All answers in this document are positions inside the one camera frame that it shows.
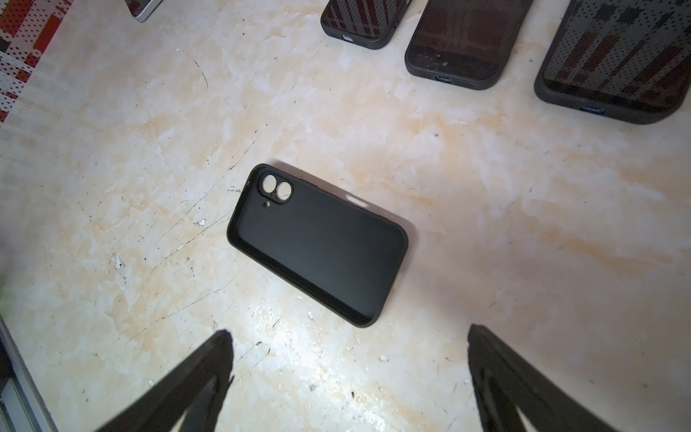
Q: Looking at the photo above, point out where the aluminium front rail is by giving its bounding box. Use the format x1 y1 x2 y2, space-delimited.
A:
1 320 58 431

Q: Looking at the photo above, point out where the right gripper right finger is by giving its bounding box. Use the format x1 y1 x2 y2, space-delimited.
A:
468 324 613 431

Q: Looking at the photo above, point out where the black smartphone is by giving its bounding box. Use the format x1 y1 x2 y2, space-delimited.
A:
404 0 533 90
125 0 163 23
320 0 410 50
534 0 690 125

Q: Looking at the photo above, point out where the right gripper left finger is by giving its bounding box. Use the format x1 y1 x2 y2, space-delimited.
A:
100 329 234 431

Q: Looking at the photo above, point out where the black phone case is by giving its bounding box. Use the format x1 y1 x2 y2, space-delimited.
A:
227 164 408 328

